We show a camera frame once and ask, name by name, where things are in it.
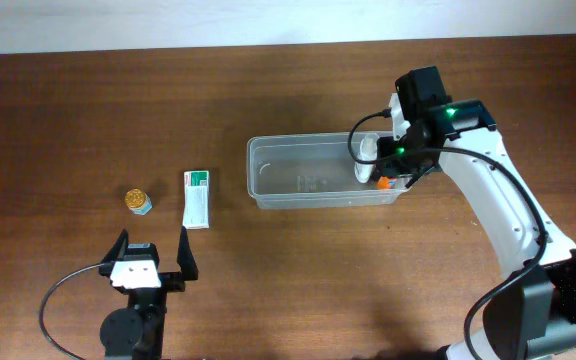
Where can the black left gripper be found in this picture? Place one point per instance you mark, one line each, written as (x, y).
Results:
(184, 259)

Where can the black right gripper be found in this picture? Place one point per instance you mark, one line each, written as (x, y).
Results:
(392, 168)

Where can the orange tablet tube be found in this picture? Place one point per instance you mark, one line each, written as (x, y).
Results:
(386, 183)

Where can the white tube bottle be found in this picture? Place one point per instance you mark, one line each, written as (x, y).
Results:
(367, 153)

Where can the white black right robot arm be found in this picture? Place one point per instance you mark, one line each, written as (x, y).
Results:
(531, 314)

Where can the clear plastic container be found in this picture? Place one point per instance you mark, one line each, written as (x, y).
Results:
(309, 171)

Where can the small jar gold lid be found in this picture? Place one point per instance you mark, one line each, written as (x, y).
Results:
(138, 202)

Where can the green white medicine box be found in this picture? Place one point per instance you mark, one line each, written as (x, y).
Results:
(196, 199)

